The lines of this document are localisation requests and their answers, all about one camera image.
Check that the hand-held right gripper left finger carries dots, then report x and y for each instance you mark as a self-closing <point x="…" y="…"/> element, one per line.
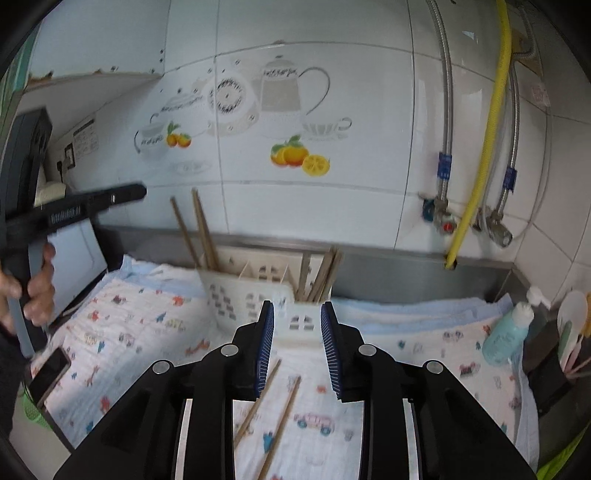
<point x="264" y="353"/>

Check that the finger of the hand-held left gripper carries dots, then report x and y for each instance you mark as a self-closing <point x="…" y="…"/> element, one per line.
<point x="120" y="194"/>

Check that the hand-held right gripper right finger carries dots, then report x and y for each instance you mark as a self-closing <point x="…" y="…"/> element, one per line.
<point x="331" y="353"/>

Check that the cream plastic chopstick holder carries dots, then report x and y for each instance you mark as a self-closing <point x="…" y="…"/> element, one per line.
<point x="240" y="286"/>

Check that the person's left hand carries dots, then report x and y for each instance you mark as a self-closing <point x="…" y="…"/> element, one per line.
<point x="41" y="286"/>

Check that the white appliance lid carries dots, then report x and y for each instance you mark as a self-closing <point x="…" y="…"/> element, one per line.
<point x="76" y="267"/>

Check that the light blue towel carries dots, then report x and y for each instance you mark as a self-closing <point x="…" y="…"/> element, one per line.
<point x="406" y="316"/>

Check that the printed white cloth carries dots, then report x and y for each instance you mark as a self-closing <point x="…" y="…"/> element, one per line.
<point x="138" y="323"/>

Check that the black smartphone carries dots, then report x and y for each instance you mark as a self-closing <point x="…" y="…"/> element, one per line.
<point x="51" y="376"/>

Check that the teal soap pump bottle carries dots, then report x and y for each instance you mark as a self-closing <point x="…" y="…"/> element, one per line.
<point x="505" y="337"/>

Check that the water valve red knob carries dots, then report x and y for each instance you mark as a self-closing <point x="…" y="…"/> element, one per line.
<point x="441" y="214"/>

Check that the green plastic basket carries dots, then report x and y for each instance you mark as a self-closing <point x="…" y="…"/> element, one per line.
<point x="33" y="408"/>

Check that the metal water valve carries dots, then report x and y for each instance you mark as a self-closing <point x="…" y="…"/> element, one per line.
<point x="496" y="228"/>

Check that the black utensil caddy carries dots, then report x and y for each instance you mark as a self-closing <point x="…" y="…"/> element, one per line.
<point x="547" y="378"/>

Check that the white rice paddle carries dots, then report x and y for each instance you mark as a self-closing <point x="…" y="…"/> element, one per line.
<point x="572" y="318"/>

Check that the pink stick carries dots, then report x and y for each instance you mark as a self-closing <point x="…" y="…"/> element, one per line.
<point x="579" y="364"/>

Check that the yellow sponge brush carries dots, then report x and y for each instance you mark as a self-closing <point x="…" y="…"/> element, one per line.
<point x="587" y="318"/>

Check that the wall socket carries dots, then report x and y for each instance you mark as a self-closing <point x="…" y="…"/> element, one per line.
<point x="67" y="161"/>

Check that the wall label sticker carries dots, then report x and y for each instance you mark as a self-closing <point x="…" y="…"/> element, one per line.
<point x="86" y="138"/>

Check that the wall shelf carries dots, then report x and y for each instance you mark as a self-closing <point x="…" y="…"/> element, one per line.
<point x="92" y="79"/>

